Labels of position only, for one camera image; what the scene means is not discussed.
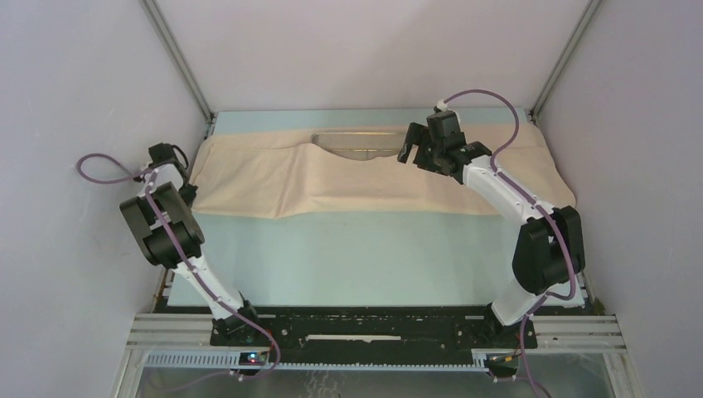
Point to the beige cloth wrap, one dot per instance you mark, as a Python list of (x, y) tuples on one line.
[(282, 173)]

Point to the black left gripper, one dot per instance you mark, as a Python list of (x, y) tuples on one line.
[(189, 194)]

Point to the metal surgical instrument tray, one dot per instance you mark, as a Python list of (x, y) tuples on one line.
[(360, 146)]

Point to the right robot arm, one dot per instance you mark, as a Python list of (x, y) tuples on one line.
[(549, 251)]

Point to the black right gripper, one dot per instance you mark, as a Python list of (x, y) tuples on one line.
[(416, 135)]

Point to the aluminium frame rail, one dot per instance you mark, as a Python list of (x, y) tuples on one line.
[(183, 340)]

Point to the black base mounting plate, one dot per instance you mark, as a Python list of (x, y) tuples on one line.
[(462, 327)]

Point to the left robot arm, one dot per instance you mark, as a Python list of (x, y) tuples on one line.
[(161, 221)]

